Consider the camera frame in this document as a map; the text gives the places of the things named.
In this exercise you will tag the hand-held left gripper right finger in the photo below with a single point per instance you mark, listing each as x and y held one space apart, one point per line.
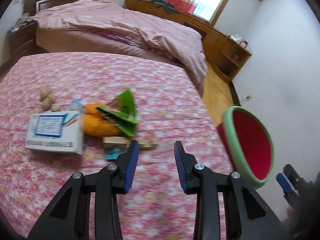
180 165

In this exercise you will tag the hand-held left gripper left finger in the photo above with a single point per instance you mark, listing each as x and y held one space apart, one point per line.
131 165

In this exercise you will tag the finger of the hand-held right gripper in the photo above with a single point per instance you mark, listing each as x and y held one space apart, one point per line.
283 183
291 172

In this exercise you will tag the teal paper scrap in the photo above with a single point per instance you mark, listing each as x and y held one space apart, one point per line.
112 153

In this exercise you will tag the small wooden block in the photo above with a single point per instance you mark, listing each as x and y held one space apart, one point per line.
112 141

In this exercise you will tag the red bin with green rim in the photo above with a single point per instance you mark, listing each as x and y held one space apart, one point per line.
250 142

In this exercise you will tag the white and blue wrapper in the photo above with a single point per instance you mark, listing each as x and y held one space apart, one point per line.
77 104

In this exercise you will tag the white box with blue label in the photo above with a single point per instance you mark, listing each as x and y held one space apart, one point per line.
52 132

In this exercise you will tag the long wooden cabinet unit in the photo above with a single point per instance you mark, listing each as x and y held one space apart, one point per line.
217 42

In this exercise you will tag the bed with pink blanket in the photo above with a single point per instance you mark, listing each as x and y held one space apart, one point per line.
125 30

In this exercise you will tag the small red box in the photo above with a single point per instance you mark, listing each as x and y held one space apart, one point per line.
244 44

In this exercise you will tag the white tissue box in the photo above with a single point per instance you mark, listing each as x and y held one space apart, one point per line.
235 37

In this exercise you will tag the bed base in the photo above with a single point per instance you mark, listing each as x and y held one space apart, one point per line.
62 40

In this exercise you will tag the dark grey clothes heap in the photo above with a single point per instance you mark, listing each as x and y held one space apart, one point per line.
163 5

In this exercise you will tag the wooden framed window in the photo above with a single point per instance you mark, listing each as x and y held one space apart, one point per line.
210 5

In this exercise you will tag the dark wooden nightstand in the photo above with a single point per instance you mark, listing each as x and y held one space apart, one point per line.
22 40

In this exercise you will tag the pink clothes heap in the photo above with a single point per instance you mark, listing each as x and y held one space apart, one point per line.
23 20

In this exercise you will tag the white wall socket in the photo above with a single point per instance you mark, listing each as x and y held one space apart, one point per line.
249 97

